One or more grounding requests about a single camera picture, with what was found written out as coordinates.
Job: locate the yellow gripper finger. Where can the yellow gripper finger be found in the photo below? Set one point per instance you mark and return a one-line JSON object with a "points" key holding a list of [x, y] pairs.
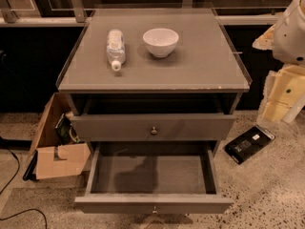
{"points": [[285, 88], [265, 41]]}

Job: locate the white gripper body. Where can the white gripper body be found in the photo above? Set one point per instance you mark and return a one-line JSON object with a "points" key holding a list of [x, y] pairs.
{"points": [[290, 38]]}

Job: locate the grey drawer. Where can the grey drawer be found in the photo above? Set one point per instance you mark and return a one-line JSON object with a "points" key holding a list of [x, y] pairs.
{"points": [[162, 177], [153, 117]]}

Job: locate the grey wooden drawer cabinet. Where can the grey wooden drawer cabinet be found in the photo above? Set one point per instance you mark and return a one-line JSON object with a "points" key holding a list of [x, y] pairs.
{"points": [[203, 61]]}

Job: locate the grey top drawer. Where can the grey top drawer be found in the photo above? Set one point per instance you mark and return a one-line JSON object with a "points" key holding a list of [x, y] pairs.
{"points": [[153, 117]]}

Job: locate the black flat electronic device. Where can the black flat electronic device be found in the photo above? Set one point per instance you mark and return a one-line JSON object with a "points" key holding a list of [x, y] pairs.
{"points": [[249, 143]]}

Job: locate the white ceramic bowl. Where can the white ceramic bowl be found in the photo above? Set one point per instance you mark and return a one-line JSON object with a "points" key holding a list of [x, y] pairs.
{"points": [[160, 42]]}

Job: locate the clear plastic water bottle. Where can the clear plastic water bottle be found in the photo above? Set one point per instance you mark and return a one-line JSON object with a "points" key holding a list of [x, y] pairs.
{"points": [[116, 49]]}

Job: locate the metal window railing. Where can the metal window railing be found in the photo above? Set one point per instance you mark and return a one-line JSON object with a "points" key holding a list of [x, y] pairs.
{"points": [[64, 12]]}

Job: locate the green black items in box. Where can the green black items in box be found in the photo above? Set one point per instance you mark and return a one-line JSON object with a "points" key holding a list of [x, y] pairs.
{"points": [[65, 131]]}

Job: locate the open cardboard box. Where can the open cardboard box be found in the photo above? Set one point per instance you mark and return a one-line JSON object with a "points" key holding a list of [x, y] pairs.
{"points": [[53, 158]]}

